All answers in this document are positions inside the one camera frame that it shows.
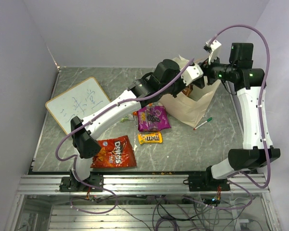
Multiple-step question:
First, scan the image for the beige paper bag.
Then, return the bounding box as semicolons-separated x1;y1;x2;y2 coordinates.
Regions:
158;54;222;128

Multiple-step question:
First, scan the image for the purple grape candy bag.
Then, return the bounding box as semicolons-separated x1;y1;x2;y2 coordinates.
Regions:
137;106;171;132

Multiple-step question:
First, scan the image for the orange snack packet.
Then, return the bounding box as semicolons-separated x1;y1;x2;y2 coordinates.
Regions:
132;103;153;116

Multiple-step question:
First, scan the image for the red Doritos bag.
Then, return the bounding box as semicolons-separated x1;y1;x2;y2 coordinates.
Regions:
91;135;137;168

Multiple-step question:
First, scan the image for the brown snack bag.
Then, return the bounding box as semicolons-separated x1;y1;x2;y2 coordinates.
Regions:
182;85;193;97

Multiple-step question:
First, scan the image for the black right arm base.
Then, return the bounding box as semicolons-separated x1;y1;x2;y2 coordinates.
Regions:
183;166;230;192

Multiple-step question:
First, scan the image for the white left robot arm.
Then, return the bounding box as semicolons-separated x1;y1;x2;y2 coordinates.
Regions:
71;59;203;191

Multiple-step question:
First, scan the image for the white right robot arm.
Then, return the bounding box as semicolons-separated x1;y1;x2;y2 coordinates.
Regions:
200;40;280;191

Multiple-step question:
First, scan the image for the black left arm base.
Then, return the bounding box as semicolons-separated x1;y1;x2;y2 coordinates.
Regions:
59;170;104;193

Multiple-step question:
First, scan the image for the red green marker pen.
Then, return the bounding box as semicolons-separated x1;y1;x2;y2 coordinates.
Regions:
193;117;212;130

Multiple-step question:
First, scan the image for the yellow M&M's packet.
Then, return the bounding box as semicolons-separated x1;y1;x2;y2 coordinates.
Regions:
138;132;163;144

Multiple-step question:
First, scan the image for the small light green packet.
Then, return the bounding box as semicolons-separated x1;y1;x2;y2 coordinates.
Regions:
120;114;135;123

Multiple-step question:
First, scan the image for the yellow framed whiteboard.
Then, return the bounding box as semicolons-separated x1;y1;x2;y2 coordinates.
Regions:
45;77;110;134

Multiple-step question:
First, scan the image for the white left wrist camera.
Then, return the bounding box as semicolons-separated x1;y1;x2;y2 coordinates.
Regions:
181;64;203;86

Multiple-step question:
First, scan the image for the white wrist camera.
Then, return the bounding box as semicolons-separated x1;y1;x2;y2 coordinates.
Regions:
181;64;203;86
204;40;222;65

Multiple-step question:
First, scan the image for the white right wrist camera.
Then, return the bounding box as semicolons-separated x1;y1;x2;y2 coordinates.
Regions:
204;40;222;65

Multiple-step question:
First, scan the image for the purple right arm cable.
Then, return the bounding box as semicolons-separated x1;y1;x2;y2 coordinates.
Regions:
183;25;272;210

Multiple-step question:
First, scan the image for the aluminium table frame rail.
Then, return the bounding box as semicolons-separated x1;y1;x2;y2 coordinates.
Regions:
16;174;270;195

